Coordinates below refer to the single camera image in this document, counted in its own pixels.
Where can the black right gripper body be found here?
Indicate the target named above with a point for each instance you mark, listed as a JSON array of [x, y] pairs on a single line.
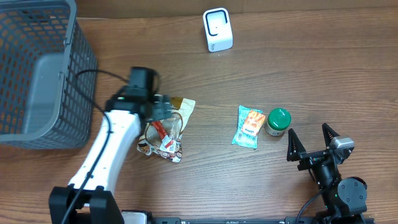
[[312, 158]]

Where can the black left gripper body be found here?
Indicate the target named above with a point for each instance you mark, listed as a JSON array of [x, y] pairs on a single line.
[[160, 109]]

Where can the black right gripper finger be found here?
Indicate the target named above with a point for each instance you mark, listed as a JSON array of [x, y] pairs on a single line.
[[295, 147], [329, 134]]

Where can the brown white snack bag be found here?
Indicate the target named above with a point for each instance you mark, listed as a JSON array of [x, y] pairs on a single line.
[[164, 137]]

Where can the green lid jar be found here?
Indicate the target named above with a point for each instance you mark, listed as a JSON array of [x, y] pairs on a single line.
[[278, 121]]

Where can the teal orange snack packet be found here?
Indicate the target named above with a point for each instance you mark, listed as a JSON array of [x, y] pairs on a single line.
[[250, 122]]

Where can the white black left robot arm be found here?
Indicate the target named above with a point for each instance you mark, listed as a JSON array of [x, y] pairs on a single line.
[[89, 195]]

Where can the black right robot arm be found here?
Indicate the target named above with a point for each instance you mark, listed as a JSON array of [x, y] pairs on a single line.
[[344, 199]]

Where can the white barcode scanner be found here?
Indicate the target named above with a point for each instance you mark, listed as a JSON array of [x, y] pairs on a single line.
[[218, 30]]

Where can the grey plastic mesh basket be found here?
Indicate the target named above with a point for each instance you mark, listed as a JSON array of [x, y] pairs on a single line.
[[48, 76]]

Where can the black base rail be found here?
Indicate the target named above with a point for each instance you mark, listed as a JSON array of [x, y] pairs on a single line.
[[248, 221]]

